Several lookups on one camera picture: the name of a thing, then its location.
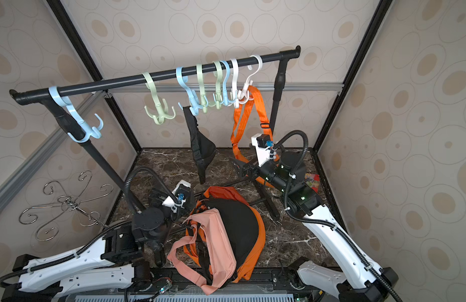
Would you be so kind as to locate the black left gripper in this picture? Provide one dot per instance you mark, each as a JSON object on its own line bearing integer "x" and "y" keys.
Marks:
{"x": 188, "y": 206}

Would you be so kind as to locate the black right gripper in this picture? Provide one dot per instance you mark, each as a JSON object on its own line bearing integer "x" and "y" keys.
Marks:
{"x": 252, "y": 166}

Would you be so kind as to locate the black sling bag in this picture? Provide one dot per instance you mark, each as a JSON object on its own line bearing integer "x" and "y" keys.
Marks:
{"x": 203, "y": 149}

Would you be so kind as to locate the orange backpack bottom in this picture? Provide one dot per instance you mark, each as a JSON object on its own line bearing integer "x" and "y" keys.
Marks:
{"x": 243, "y": 224}

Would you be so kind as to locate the orange sling bag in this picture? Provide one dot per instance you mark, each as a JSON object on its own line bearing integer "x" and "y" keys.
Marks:
{"x": 250, "y": 118}

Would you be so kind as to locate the pink sling bag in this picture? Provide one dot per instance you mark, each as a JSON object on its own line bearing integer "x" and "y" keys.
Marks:
{"x": 215, "y": 254}

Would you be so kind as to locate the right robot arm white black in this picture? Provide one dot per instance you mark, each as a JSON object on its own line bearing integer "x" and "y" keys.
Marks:
{"x": 303, "y": 204}

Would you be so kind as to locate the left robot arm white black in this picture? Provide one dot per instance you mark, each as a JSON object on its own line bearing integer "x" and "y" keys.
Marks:
{"x": 112, "y": 260}

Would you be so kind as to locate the white hook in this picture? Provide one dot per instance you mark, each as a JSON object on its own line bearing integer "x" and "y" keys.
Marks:
{"x": 234, "y": 90}
{"x": 244, "y": 94}

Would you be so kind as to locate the light blue hook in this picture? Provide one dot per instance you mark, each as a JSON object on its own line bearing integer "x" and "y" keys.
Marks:
{"x": 89, "y": 131}
{"x": 225, "y": 93}
{"x": 195, "y": 105}

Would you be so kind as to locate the light green hook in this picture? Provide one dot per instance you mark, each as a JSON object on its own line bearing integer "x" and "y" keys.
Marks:
{"x": 162, "y": 109}
{"x": 203, "y": 98}
{"x": 218, "y": 85}

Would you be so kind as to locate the red snack packet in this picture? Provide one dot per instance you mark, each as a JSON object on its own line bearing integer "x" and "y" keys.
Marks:
{"x": 313, "y": 181}

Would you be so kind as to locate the chrome jewelry stand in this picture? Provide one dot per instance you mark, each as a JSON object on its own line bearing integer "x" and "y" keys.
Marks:
{"x": 64, "y": 205}

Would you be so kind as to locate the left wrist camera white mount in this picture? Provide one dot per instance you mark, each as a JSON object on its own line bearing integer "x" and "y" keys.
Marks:
{"x": 182, "y": 197}

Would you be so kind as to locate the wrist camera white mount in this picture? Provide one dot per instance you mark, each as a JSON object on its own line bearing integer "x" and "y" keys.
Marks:
{"x": 182, "y": 197}
{"x": 263, "y": 145}

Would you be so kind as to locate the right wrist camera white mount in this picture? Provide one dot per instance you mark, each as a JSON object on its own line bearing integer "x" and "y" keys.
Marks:
{"x": 263, "y": 145}

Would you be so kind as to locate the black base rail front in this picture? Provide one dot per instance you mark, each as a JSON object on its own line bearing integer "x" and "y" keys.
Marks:
{"x": 225, "y": 283}

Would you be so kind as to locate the aluminium rail left wall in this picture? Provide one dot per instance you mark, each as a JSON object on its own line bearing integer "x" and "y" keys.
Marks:
{"x": 24, "y": 148}

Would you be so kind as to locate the black corner frame post right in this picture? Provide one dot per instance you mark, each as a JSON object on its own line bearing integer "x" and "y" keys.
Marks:
{"x": 375, "y": 24}

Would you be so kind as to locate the black corner frame post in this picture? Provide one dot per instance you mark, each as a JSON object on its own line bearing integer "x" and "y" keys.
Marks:
{"x": 85, "y": 56}
{"x": 375, "y": 24}

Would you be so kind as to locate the black corner frame post left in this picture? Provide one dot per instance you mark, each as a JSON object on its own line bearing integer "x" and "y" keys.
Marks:
{"x": 85, "y": 56}

